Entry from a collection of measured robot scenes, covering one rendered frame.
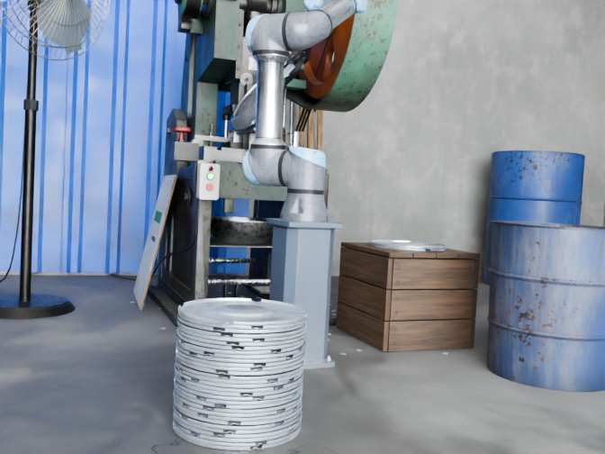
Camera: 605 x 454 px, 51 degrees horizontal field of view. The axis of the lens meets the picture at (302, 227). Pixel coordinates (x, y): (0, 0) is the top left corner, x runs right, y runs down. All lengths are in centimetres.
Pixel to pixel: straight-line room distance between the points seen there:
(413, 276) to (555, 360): 55
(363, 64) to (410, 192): 193
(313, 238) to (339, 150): 232
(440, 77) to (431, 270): 253
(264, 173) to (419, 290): 71
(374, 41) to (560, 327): 133
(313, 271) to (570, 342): 78
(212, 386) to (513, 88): 401
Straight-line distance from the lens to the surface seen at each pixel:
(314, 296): 198
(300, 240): 193
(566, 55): 538
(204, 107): 295
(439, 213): 462
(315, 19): 206
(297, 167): 197
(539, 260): 200
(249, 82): 274
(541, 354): 205
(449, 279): 237
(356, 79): 273
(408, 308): 229
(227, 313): 141
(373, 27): 266
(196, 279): 247
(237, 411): 137
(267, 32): 206
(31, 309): 270
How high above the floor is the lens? 54
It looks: 3 degrees down
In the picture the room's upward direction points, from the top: 3 degrees clockwise
